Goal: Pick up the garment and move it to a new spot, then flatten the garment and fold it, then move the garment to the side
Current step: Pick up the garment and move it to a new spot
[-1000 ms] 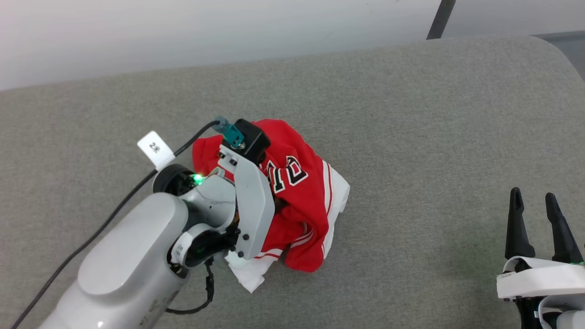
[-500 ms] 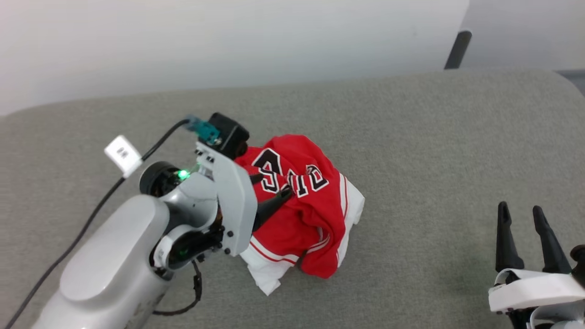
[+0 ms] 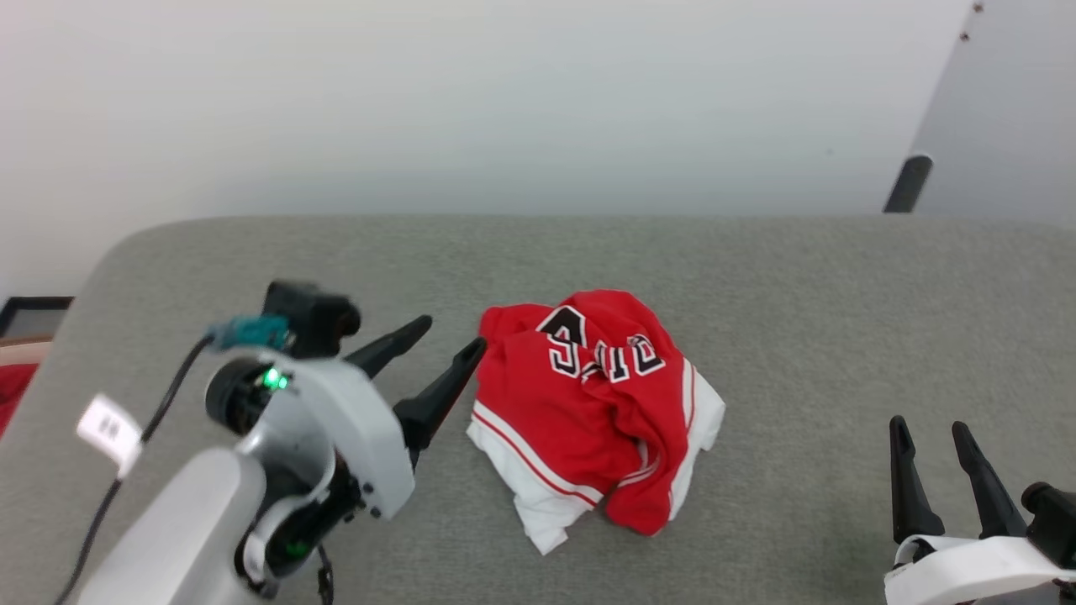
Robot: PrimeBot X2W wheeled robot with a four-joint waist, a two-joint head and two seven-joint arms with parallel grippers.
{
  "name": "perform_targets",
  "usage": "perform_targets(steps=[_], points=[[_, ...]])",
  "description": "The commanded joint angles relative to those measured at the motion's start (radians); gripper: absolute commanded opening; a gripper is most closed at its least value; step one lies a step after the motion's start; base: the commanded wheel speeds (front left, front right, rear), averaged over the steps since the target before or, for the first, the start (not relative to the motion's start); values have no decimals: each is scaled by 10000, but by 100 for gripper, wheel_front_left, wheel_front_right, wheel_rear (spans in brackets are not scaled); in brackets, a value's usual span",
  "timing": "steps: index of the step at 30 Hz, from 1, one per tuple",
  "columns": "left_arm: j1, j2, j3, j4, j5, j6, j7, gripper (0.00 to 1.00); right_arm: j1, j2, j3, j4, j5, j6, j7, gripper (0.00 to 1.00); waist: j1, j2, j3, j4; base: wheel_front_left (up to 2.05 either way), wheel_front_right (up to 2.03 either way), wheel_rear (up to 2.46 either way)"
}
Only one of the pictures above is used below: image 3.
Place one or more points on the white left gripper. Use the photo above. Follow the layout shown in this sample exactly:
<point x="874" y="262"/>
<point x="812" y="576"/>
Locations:
<point x="361" y="420"/>

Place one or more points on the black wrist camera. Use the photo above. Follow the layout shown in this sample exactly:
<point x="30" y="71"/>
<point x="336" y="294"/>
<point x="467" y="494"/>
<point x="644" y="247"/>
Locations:
<point x="1055" y="517"/>
<point x="315" y="319"/>

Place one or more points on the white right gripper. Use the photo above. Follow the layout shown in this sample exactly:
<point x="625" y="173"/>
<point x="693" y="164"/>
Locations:
<point x="967" y="571"/>

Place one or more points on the red and white basketball jersey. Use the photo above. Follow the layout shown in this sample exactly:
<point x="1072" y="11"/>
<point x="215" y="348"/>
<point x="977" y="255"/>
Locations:
<point x="572" y="420"/>

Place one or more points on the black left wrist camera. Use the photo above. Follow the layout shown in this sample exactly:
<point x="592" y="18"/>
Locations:
<point x="315" y="319"/>

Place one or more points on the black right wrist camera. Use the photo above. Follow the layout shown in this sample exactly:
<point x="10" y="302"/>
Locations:
<point x="1055" y="517"/>

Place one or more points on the red cloth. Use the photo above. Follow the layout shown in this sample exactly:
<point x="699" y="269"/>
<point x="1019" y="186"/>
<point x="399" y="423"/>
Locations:
<point x="10" y="395"/>

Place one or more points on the black slanted post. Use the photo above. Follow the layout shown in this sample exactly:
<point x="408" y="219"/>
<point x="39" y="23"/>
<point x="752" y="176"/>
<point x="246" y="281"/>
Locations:
<point x="908" y="185"/>

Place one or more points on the black frame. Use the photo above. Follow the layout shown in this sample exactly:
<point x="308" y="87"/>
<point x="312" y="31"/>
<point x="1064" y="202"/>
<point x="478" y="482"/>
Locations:
<point x="34" y="301"/>

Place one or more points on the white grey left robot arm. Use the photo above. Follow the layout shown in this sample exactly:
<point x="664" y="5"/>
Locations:
<point x="168" y="529"/>

